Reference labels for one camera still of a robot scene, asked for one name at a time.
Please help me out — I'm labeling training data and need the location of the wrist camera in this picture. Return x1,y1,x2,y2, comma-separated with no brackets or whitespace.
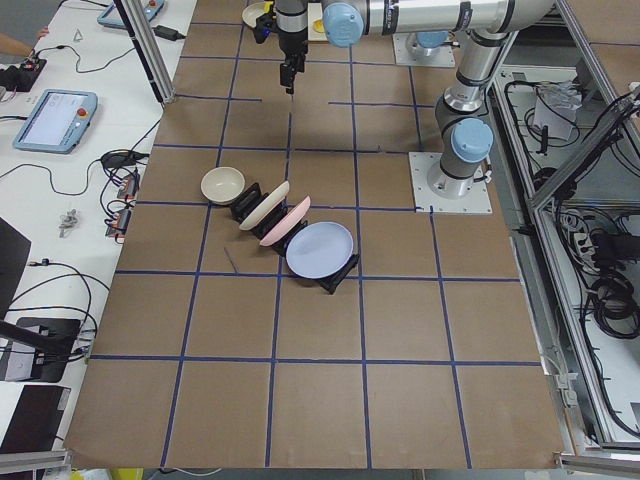
253,1,276,44

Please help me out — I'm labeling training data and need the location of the pink plate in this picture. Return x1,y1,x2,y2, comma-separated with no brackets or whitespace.
259,195,311,247

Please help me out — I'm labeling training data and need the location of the near teach pendant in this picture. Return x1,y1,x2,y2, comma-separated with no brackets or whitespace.
12,89,98,154

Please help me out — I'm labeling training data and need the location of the far teach pendant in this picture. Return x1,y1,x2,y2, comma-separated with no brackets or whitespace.
97,0,168,27

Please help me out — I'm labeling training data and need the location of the cream bowl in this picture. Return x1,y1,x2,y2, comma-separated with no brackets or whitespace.
200,166,245,205

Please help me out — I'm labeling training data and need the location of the blue plate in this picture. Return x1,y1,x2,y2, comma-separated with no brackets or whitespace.
286,221,353,279

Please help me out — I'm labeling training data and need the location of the aluminium frame post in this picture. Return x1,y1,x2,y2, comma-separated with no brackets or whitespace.
114,0,175,105

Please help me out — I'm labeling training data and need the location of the white tray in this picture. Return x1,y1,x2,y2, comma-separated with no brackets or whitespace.
307,3,328,43

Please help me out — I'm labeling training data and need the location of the cream plate in rack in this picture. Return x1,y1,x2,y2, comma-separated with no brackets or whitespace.
239,181,290,231

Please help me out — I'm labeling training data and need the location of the black monitor stand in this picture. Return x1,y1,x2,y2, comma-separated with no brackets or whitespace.
1,221,80,383

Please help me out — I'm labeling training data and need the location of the black dish rack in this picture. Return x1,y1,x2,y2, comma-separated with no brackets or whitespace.
229,181,360,294

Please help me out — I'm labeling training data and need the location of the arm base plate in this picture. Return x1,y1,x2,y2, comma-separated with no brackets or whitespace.
409,152,493,215
393,32,455,68

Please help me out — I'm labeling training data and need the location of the cream plate with lemon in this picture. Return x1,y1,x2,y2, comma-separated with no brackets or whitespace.
242,2,268,28

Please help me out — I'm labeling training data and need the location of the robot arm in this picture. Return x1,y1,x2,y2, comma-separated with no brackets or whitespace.
416,30,449,50
321,0,553,199

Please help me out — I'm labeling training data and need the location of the black power adapter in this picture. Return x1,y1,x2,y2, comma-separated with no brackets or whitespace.
154,25,186,41

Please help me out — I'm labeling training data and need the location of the teach pendant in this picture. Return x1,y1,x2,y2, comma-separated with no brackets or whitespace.
97,0,168,27
12,89,98,154

